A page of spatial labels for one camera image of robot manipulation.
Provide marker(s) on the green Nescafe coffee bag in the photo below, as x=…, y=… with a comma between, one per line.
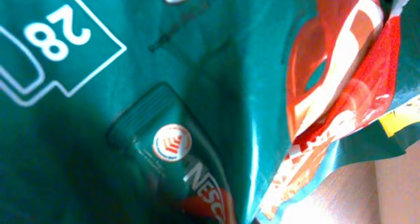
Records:
x=197, y=111

